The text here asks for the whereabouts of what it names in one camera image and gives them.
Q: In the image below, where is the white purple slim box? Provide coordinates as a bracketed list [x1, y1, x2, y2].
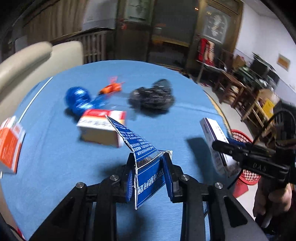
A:
[200, 118, 241, 178]

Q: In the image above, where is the black crumpled plastic bag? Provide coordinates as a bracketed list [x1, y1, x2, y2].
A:
[128, 79, 175, 113]

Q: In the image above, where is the orange candy wrapper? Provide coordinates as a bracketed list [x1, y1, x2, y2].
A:
[98, 77, 125, 94]

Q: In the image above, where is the white thin stick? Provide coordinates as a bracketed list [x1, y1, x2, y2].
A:
[18, 76, 53, 123]

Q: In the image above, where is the beige leather sofa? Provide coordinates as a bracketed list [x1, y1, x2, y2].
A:
[1, 41, 83, 118]

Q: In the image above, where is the chair with red clothes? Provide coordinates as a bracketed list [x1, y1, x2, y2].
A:
[196, 38, 215, 82]

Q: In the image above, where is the red yellow white medicine box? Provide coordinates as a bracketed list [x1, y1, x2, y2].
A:
[76, 109, 126, 148]

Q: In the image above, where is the beige curtain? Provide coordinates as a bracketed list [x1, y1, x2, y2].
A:
[23, 0, 89, 44]

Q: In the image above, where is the blue crumpled foil wrapper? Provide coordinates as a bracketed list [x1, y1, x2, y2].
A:
[65, 86, 108, 116]

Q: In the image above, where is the small blue toothpaste box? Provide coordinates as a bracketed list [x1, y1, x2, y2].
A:
[107, 117, 173, 210]

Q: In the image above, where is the wooden glass door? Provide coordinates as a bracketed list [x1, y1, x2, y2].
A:
[115, 1, 155, 62]

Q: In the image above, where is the wooden slatted crib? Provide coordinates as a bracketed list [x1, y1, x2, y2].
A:
[51, 30, 113, 64]

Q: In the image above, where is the orange white medicine box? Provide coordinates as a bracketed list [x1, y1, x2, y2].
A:
[0, 116, 26, 174]

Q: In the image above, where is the red plastic mesh basket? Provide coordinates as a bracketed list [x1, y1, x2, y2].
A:
[230, 128, 262, 186]

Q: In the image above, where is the blue table cloth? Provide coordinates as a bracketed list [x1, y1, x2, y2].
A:
[1, 60, 228, 238]

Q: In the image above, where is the black cable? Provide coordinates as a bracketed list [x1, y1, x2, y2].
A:
[227, 111, 290, 190]

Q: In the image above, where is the right hand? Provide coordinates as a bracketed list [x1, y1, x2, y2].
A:
[253, 178, 292, 217]

